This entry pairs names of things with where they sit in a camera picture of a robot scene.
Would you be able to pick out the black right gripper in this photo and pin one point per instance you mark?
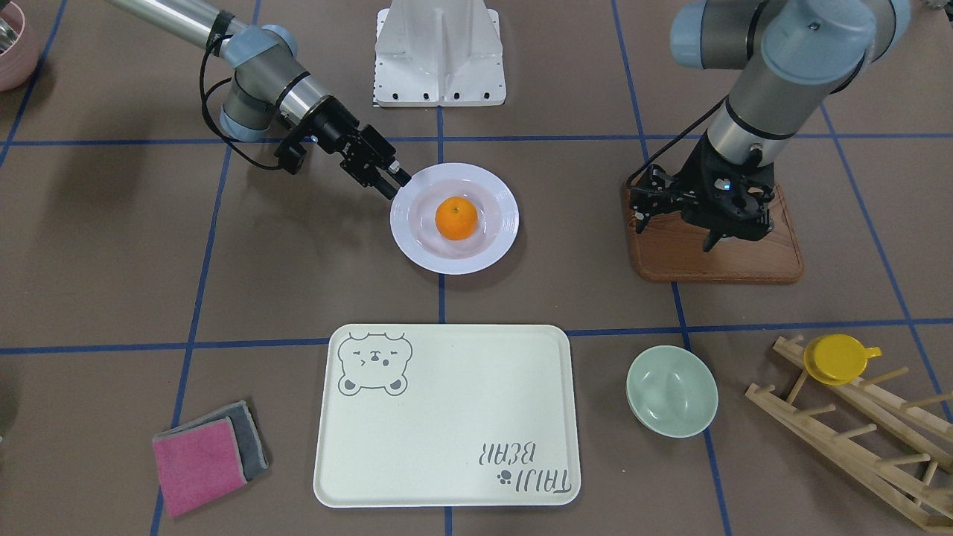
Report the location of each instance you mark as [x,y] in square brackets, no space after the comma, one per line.
[334,127]

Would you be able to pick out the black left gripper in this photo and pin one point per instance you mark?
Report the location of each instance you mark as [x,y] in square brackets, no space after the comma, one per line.
[697,176]

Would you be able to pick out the white round plate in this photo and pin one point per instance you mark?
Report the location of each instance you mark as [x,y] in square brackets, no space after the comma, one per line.
[411,218]

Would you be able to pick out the orange fruit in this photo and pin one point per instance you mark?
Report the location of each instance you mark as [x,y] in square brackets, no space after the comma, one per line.
[456,218]

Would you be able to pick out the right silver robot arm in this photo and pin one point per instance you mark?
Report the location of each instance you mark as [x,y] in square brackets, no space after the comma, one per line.
[269,85]

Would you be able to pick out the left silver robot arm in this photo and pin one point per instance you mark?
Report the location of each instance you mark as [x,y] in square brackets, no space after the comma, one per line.
[790,56]

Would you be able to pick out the cream bear tray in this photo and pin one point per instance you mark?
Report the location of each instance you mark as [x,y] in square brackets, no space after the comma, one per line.
[414,416]

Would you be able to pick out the wooden cutting board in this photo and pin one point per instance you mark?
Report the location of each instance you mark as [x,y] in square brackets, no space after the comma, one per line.
[671,250]

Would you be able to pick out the green bowl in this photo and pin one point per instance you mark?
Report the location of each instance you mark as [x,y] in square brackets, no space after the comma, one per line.
[671,392]

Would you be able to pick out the yellow mug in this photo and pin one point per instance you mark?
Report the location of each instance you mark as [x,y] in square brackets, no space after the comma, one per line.
[837,359]

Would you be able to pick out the pink and grey cloths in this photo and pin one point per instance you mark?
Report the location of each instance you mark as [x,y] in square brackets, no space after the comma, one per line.
[208,458]

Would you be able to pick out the wooden mug rack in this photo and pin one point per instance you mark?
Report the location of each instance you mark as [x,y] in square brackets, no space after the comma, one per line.
[896,453]

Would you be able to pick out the pink bowl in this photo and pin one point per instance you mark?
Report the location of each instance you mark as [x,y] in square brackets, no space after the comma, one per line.
[20,62]

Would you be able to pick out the metal scoop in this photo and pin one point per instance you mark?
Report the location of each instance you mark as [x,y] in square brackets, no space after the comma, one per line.
[8,36]

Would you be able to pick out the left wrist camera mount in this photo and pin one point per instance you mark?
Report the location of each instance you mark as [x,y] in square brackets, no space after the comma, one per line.
[652,193]

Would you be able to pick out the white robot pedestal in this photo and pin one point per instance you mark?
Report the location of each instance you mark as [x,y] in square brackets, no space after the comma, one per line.
[438,53]

